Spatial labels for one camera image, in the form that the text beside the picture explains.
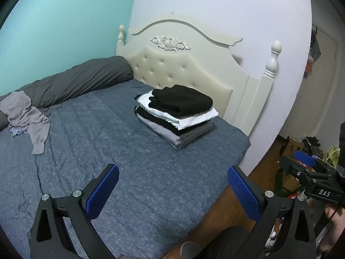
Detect cream door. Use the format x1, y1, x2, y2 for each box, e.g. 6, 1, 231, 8
283, 24, 340, 138

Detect person's right hand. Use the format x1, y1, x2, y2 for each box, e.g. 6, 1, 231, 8
324, 204, 345, 245

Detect dark grey rolled duvet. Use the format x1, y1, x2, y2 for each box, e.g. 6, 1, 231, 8
0, 56, 135, 130

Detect stack of folded clothes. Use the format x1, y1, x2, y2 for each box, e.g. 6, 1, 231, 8
134, 92, 219, 130

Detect hanging items on door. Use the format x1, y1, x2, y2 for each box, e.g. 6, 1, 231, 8
304, 27, 322, 79

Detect blue patterned bed cover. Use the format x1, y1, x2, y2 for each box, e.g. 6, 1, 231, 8
0, 79, 251, 259

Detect grey sweater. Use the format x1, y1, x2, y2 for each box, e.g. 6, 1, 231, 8
0, 91, 52, 155

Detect folded black garment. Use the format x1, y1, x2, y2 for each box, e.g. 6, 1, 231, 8
135, 106, 181, 137

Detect black sweater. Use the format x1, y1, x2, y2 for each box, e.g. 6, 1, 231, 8
148, 84, 214, 115

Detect folded light grey garment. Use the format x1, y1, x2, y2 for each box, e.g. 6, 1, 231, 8
135, 113, 189, 151

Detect person's leg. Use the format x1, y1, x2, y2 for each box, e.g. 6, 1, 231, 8
207, 225, 259, 259

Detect folded dark grey garment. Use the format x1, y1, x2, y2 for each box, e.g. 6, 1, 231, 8
178, 121, 214, 145

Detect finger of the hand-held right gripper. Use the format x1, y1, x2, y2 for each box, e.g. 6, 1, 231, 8
279, 157, 335, 186
294, 151, 336, 174

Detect colourful floor clutter pile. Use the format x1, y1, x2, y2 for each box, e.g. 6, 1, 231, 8
275, 135, 340, 203

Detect light blue fringed cloth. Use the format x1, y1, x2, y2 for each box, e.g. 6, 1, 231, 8
8, 124, 25, 137

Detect cream tufted bed headboard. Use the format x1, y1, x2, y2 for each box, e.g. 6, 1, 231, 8
116, 12, 283, 137

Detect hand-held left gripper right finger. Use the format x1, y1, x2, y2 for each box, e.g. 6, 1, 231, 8
227, 165, 316, 259

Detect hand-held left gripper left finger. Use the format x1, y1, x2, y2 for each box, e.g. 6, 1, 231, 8
30, 164, 120, 259

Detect grey slipper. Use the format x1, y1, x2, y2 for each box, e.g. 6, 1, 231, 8
180, 241, 202, 259

